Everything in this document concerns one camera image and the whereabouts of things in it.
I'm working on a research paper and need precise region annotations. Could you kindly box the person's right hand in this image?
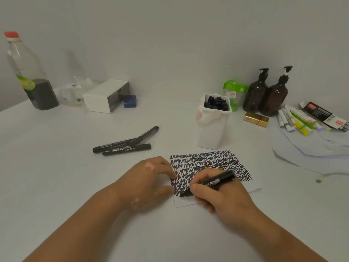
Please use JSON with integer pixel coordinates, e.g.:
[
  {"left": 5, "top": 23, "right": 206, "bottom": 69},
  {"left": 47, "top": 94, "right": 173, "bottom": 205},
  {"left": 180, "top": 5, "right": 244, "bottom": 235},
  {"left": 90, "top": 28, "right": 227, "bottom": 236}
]
[{"left": 190, "top": 168, "right": 261, "bottom": 233}]

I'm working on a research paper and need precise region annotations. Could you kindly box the person's left hand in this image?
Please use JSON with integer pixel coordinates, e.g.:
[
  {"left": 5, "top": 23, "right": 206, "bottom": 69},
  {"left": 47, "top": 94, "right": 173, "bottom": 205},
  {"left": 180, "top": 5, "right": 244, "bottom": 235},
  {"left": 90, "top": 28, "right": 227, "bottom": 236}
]
[{"left": 114, "top": 156, "right": 178, "bottom": 214}]

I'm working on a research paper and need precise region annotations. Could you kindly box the white paper with black scribbles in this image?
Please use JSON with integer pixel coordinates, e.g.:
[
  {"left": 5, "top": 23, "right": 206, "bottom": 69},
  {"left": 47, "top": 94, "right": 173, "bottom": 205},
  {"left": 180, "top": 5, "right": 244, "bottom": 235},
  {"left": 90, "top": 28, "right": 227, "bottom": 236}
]
[{"left": 169, "top": 150, "right": 262, "bottom": 208}]

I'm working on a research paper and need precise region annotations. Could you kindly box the thin black marker pen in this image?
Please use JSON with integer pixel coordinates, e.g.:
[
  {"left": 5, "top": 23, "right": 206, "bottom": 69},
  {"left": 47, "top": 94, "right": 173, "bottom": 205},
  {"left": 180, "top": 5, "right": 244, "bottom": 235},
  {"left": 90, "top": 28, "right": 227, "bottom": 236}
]
[{"left": 92, "top": 138, "right": 137, "bottom": 154}]

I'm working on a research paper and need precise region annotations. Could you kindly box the white plastic container with handle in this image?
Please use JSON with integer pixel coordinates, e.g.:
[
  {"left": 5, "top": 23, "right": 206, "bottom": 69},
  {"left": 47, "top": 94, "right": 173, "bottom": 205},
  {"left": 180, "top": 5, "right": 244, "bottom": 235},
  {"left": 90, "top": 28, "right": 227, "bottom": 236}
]
[{"left": 195, "top": 93, "right": 233, "bottom": 150}]

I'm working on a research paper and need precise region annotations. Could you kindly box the bundle of black markers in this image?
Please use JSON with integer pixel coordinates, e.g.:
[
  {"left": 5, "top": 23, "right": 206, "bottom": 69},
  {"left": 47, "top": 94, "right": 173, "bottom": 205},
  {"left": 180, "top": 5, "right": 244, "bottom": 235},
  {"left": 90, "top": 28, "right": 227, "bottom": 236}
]
[{"left": 204, "top": 96, "right": 230, "bottom": 112}]

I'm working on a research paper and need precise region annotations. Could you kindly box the person's left forearm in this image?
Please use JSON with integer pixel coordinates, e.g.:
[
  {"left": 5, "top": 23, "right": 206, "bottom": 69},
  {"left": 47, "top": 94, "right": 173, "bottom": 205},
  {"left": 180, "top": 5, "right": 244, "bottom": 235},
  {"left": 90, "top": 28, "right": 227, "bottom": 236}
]
[{"left": 23, "top": 185, "right": 130, "bottom": 262}]

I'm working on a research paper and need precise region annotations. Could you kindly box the small gold box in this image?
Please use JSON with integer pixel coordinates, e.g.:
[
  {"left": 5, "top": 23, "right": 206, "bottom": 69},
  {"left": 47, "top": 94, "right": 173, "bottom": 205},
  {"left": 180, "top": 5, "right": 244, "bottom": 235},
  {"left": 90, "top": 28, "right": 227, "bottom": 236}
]
[{"left": 243, "top": 111, "right": 270, "bottom": 128}]

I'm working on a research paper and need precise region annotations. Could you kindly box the white box with grey front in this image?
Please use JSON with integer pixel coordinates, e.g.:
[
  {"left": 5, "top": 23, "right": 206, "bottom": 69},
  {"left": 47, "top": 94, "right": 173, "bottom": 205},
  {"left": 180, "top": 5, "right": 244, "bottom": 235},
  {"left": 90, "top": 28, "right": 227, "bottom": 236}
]
[{"left": 83, "top": 79, "right": 130, "bottom": 114}]

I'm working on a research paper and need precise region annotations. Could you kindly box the pile of loose white sheets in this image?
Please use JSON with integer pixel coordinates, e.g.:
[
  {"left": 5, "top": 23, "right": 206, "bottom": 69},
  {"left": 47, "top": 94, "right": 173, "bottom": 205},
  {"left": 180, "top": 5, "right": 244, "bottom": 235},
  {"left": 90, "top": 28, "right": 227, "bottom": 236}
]
[{"left": 272, "top": 125, "right": 349, "bottom": 175}]

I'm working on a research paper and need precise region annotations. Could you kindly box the bunch of pastel highlighter pens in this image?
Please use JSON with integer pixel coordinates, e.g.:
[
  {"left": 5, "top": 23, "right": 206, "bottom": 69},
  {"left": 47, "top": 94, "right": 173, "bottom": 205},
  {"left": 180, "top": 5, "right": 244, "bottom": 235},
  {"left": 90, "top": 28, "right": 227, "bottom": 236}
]
[{"left": 277, "top": 105, "right": 332, "bottom": 137}]

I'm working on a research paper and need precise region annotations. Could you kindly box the brown pump bottle white neck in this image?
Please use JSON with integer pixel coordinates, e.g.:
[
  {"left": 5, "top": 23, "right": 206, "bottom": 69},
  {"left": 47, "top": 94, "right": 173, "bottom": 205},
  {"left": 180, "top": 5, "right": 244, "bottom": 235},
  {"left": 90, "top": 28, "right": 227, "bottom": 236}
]
[{"left": 259, "top": 65, "right": 294, "bottom": 118}]

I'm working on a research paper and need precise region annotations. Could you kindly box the clear jar with green lid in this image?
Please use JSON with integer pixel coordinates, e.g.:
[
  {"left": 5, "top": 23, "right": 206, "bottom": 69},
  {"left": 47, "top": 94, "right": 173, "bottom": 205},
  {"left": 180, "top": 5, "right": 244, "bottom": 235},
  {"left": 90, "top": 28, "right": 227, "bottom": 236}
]
[{"left": 223, "top": 80, "right": 249, "bottom": 112}]

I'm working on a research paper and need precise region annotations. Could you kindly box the black and red cardboard box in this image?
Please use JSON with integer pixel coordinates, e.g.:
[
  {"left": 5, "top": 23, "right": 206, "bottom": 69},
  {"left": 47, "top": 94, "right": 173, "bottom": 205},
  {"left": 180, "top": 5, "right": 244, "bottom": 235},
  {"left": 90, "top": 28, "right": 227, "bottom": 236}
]
[{"left": 299, "top": 101, "right": 349, "bottom": 133}]

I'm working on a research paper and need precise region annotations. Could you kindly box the clear bottle with dark liquid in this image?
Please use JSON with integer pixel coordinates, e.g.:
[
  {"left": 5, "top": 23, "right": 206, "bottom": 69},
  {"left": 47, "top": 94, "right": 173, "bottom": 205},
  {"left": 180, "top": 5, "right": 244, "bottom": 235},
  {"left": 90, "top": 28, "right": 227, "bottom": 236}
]
[{"left": 4, "top": 31, "right": 60, "bottom": 111}]

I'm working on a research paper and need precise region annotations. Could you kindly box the white cable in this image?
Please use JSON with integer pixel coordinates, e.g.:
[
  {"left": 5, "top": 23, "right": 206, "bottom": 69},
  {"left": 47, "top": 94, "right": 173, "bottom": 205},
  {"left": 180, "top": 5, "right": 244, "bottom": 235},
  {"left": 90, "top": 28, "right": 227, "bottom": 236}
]
[{"left": 315, "top": 173, "right": 349, "bottom": 184}]

